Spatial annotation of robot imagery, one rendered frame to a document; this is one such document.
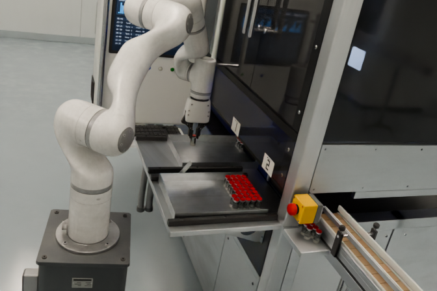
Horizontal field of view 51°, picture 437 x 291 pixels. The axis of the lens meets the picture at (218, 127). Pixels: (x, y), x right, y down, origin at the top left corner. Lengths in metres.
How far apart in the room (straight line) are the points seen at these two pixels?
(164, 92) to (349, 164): 1.10
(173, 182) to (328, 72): 0.72
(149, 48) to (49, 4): 5.52
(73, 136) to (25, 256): 1.56
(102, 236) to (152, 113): 1.07
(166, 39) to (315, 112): 0.51
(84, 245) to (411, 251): 1.32
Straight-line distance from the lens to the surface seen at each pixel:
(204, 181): 1.79
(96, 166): 1.33
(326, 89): 1.44
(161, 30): 1.32
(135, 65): 1.30
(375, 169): 1.71
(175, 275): 2.68
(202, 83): 1.76
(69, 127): 1.28
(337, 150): 1.57
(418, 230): 2.06
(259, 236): 1.78
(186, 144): 2.06
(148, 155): 1.93
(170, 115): 2.41
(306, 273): 1.85
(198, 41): 1.61
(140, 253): 2.79
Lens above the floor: 1.77
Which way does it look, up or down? 23 degrees down
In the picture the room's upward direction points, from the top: 11 degrees clockwise
